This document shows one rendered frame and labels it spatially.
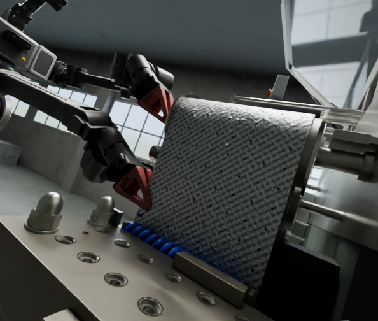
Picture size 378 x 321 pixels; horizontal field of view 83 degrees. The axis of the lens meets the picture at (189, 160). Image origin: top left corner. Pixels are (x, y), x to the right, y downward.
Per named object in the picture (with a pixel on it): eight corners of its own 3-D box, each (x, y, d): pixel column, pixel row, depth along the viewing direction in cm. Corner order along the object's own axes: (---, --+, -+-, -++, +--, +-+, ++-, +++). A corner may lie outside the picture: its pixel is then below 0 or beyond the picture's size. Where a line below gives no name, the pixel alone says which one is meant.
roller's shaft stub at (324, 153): (312, 171, 36) (319, 146, 37) (363, 183, 33) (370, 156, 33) (313, 165, 33) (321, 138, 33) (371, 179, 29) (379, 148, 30)
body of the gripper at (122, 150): (100, 183, 39) (87, 156, 43) (137, 190, 48) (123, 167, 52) (123, 159, 38) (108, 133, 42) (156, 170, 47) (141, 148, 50)
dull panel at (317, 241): (299, 244, 218) (305, 221, 220) (303, 246, 216) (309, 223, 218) (303, 450, 24) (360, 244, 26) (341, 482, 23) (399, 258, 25)
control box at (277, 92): (265, 100, 101) (271, 81, 101) (279, 104, 99) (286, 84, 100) (267, 93, 94) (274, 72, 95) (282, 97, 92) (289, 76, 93)
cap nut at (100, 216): (101, 218, 37) (110, 193, 38) (115, 227, 35) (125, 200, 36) (83, 218, 34) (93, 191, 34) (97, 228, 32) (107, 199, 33)
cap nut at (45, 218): (49, 221, 28) (62, 189, 29) (63, 233, 27) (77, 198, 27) (17, 221, 25) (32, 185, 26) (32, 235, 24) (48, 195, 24)
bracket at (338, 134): (328, 148, 36) (331, 137, 37) (370, 156, 34) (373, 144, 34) (331, 138, 32) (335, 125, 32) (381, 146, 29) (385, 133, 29)
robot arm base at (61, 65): (64, 89, 123) (72, 70, 124) (74, 91, 120) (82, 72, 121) (50, 80, 115) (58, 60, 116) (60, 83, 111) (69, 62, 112)
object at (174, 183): (132, 230, 40) (165, 139, 42) (254, 304, 29) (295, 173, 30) (130, 230, 40) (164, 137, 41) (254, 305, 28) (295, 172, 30)
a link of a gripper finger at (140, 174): (128, 220, 38) (108, 181, 42) (152, 220, 44) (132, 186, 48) (154, 195, 36) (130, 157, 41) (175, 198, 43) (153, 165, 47)
